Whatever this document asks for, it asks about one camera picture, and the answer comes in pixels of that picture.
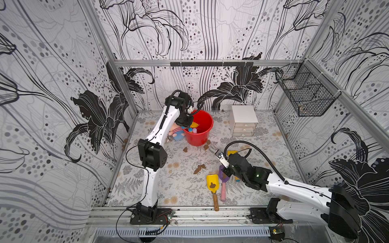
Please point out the black wire wall basket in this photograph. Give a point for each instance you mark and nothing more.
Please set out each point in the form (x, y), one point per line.
(305, 90)

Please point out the yellow trowel wooden handle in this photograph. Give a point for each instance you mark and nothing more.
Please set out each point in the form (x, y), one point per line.
(213, 186)

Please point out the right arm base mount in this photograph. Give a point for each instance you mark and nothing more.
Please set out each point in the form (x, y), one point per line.
(261, 216)

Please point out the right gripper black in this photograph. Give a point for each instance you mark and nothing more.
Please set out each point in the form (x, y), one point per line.
(229, 168)

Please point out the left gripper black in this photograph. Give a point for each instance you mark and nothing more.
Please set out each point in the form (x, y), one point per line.
(185, 122)

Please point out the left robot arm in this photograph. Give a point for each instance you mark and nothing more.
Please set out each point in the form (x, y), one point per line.
(153, 156)

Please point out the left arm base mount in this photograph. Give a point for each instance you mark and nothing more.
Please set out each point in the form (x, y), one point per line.
(151, 216)

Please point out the red plastic bucket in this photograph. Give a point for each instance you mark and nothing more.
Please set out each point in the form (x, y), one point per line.
(205, 124)

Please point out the green cleaning brush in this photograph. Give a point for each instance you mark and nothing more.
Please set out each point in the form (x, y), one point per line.
(213, 149)

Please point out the white mini drawer cabinet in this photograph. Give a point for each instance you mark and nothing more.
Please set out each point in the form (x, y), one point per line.
(243, 120)

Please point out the plush doll toy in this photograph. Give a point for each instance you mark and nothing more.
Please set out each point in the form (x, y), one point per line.
(176, 133)

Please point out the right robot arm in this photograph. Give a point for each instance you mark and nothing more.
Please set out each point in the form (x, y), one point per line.
(332, 207)

